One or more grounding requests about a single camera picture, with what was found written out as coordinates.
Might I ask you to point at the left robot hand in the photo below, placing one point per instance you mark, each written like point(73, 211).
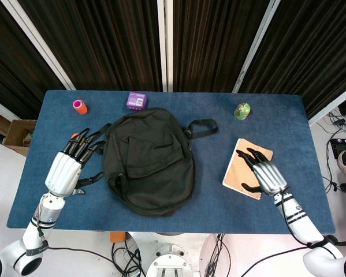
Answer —
point(63, 173)

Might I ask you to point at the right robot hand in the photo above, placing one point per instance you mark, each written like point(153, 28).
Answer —
point(269, 177)

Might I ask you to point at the beige spiral notebook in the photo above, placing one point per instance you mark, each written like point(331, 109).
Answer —
point(236, 173)

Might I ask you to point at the black backpack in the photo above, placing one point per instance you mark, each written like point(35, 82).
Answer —
point(149, 161)

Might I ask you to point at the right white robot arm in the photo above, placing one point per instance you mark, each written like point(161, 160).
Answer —
point(302, 225)

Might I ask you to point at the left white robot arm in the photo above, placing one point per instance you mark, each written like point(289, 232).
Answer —
point(34, 233)

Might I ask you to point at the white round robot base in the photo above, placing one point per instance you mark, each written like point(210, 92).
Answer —
point(171, 261)

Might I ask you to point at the orange green ball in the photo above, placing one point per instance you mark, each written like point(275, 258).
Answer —
point(75, 135)

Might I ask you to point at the blue felt table mat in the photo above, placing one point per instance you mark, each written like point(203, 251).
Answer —
point(219, 207)

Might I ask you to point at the cardboard box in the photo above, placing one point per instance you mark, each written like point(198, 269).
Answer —
point(16, 130)

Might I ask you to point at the pink orange cylinder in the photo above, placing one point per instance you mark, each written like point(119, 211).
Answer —
point(81, 108)

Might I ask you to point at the green camouflage egg toy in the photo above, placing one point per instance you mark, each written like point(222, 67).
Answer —
point(242, 111)

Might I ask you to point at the black floor device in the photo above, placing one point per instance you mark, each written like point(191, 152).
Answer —
point(338, 142)

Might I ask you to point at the orange block under table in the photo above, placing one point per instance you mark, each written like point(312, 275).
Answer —
point(118, 236)

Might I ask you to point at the purple box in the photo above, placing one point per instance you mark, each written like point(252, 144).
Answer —
point(136, 101)

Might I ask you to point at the black pleated curtain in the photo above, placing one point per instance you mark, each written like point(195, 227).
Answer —
point(97, 43)
point(314, 52)
point(11, 66)
point(213, 43)

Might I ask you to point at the white metal frame post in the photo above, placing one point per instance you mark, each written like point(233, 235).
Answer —
point(256, 46)
point(164, 43)
point(40, 46)

